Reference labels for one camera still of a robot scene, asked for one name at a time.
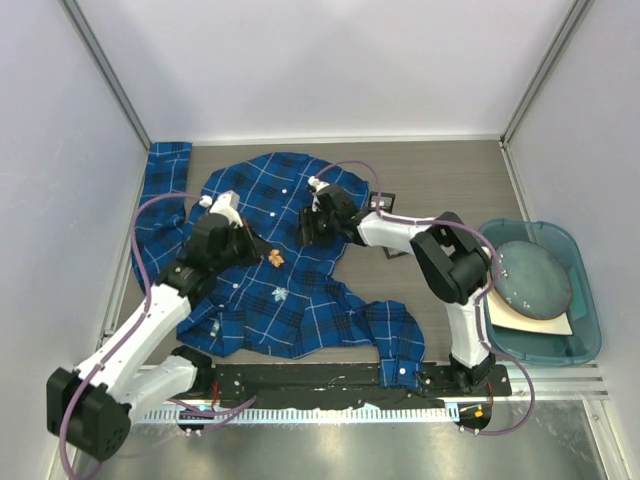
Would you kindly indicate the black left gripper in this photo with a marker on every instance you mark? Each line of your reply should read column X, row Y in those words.
column 256, row 247

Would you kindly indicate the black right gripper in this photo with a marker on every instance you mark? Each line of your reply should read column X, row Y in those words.
column 309, row 234

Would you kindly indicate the orange leaf brooch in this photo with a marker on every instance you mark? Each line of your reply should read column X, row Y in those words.
column 275, row 258

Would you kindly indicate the blue plaid shirt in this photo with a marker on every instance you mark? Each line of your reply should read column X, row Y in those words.
column 297, row 308

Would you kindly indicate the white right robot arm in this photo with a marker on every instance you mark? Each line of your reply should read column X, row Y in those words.
column 449, row 254

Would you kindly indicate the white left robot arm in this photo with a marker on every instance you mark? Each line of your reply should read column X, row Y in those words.
column 93, row 406

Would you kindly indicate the silver blue leaf brooch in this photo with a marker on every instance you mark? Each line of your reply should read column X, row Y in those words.
column 279, row 294

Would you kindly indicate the round blue plate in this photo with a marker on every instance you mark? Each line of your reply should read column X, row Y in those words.
column 532, row 281

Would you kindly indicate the teal plastic bin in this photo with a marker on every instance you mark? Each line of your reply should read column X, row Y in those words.
column 540, row 349

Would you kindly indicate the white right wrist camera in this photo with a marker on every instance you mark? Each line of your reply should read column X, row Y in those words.
column 316, row 186

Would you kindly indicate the black square frame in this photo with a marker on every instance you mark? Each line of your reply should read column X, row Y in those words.
column 383, row 201

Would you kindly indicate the small black tilted frame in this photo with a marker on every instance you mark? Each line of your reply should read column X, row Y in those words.
column 391, row 253

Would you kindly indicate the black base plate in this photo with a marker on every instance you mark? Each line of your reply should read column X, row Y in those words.
column 339, row 386

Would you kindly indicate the white slotted cable duct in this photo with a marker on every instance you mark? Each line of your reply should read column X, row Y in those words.
column 172, row 413

